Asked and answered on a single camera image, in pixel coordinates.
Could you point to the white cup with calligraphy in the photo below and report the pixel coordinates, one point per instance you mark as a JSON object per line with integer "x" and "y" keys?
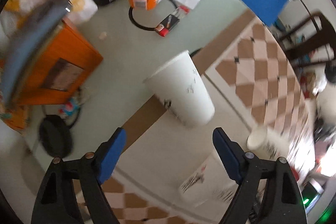
{"x": 180, "y": 89}

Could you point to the black round lid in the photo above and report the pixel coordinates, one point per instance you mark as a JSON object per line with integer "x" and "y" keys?
{"x": 55, "y": 136}

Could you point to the blue grey device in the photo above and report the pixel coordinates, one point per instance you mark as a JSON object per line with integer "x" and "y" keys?
{"x": 26, "y": 41}

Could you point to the checkered printed table cloth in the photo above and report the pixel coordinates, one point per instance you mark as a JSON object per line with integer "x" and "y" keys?
{"x": 248, "y": 77}

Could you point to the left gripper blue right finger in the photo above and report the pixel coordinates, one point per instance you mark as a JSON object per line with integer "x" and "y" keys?
{"x": 282, "y": 201}

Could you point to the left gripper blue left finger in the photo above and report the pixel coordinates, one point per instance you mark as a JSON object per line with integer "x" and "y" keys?
{"x": 56, "y": 200}

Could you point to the orange box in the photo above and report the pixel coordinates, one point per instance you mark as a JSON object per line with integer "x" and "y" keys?
{"x": 58, "y": 69}

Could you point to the colourful snack packet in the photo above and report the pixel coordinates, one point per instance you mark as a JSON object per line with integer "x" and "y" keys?
{"x": 17, "y": 118}

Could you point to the white cup with bird print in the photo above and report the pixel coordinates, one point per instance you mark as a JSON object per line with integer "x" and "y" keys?
{"x": 209, "y": 182}

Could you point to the dark wooden chair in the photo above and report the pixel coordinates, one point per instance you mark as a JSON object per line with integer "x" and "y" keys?
{"x": 325, "y": 35}

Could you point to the white cup lying sideways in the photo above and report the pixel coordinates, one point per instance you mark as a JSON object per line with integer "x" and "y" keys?
{"x": 266, "y": 144}

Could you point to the red black lighter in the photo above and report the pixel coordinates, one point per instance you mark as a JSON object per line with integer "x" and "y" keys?
{"x": 168, "y": 24}

